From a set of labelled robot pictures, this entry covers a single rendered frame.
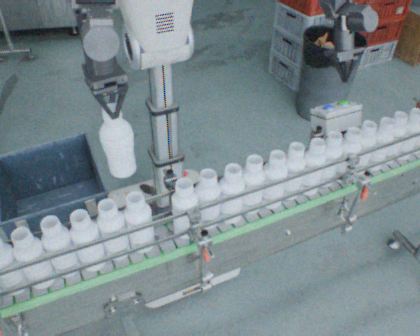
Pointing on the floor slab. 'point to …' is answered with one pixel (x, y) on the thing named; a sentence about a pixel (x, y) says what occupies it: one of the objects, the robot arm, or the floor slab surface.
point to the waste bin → (322, 71)
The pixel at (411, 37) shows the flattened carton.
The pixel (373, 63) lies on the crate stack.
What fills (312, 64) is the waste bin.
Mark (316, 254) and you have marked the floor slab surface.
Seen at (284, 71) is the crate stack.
